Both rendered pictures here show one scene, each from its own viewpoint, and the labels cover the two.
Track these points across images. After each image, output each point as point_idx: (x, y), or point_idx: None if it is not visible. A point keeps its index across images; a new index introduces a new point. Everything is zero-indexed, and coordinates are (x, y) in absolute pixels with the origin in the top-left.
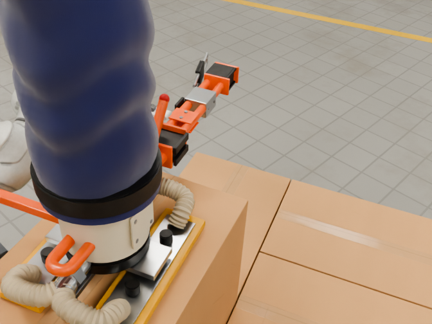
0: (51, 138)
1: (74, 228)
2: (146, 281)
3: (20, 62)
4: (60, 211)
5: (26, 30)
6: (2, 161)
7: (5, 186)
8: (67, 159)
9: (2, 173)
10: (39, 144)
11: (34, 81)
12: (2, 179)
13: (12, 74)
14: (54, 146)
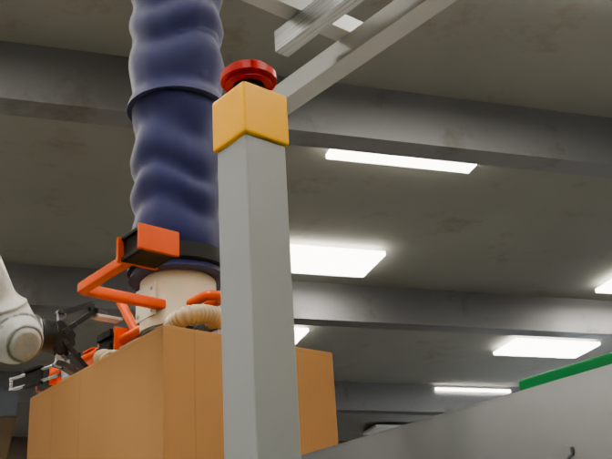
0: (206, 196)
1: (198, 288)
2: None
3: (191, 150)
4: (206, 254)
5: (194, 136)
6: (32, 313)
7: (40, 336)
8: (208, 217)
9: (37, 322)
10: (188, 209)
11: (201, 159)
12: (39, 327)
13: (161, 170)
14: (205, 203)
